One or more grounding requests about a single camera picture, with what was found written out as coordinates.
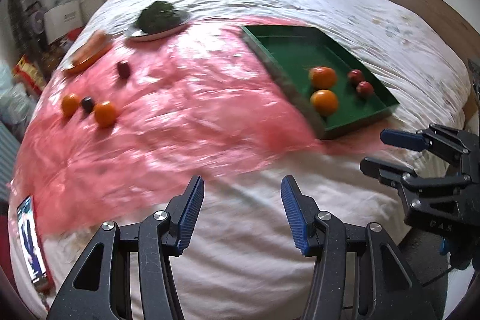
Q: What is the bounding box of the red apple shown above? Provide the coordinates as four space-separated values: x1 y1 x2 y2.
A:
355 80 374 99
116 60 131 79
347 69 365 86

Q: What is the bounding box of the small orange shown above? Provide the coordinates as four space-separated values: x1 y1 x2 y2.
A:
310 89 339 117
61 93 80 118

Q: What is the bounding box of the large bumpy orange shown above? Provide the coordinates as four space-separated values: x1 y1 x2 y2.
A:
308 67 338 89

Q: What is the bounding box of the red framed smartphone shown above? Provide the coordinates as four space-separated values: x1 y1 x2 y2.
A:
16 196 52 292

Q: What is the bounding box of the green tray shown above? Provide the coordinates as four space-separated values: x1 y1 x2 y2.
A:
241 24 399 140

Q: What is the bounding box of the pink plastic sheet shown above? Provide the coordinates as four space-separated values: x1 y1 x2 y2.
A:
9 16 383 237

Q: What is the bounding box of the light blue suitcase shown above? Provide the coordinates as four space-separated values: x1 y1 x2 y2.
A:
0 122 20 202

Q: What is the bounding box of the round smooth orange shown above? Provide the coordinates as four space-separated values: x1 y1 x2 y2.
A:
94 101 118 128

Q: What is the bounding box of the dark purple plum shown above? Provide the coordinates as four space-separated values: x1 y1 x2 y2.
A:
80 97 95 115

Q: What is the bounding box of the translucent plastic bag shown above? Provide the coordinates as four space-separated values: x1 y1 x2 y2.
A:
0 60 37 141

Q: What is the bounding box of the orange plate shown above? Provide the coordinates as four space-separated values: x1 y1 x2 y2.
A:
64 40 113 76

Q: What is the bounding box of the yellow red snack package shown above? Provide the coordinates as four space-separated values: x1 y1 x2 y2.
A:
12 55 46 97

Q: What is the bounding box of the orange carrot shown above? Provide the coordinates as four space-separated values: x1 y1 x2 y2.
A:
71 30 110 66

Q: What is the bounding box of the white plate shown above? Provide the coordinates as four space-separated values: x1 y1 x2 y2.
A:
124 11 192 42

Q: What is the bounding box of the white cardboard box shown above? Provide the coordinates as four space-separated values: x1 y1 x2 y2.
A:
44 1 83 44

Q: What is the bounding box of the dark green leafy vegetable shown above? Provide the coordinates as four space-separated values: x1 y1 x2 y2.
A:
134 1 182 33

